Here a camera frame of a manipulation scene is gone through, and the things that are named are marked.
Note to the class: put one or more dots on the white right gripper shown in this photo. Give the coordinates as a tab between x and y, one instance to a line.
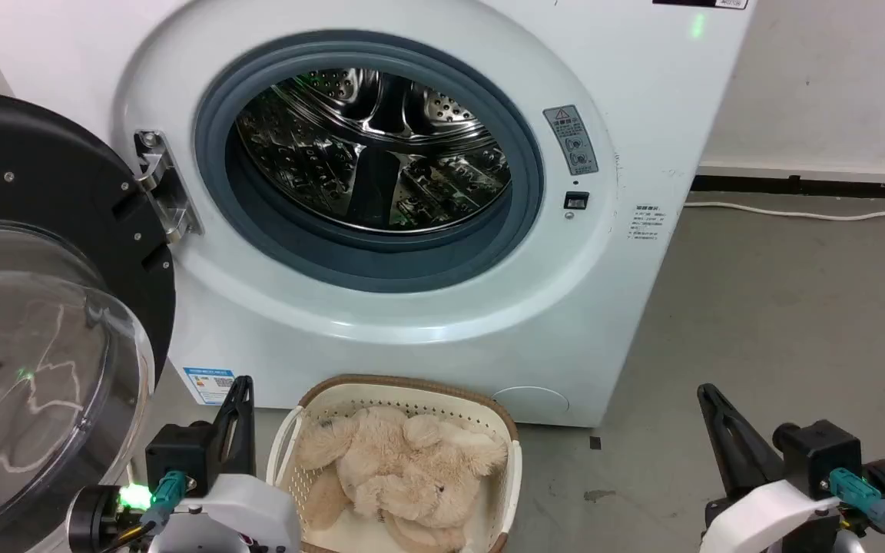
765	514

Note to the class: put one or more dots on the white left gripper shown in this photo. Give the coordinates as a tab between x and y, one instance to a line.
246	507

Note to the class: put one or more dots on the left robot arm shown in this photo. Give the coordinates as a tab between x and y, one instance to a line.
97	518

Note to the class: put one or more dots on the white front-load washing machine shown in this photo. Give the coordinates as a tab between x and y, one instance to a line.
427	322

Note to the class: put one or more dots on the black washer door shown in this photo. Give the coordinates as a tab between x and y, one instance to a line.
35	307

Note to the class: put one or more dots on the blue energy label sticker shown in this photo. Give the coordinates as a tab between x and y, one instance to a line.
208	384

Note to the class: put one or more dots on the beige plush toy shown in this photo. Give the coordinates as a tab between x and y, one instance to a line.
400	472

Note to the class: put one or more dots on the grey rubber door gasket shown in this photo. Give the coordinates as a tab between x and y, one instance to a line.
381	257

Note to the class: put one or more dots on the white laundry basket brown rim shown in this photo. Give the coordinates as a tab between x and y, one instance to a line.
500	491

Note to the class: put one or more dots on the metal door hinge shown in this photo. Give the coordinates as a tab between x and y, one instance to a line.
166	188

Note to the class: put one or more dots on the black baseboard strip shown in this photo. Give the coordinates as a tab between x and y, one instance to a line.
811	187

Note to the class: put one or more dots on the stainless steel washer drum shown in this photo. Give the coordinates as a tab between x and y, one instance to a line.
373	153

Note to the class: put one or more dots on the grey warning sticker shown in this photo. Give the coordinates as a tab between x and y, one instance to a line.
571	140

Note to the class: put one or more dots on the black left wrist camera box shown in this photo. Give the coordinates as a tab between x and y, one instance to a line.
180	449

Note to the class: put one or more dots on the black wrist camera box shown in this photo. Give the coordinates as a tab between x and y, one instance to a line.
819	453
180	449

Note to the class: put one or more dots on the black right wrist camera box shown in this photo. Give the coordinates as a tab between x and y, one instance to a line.
819	453

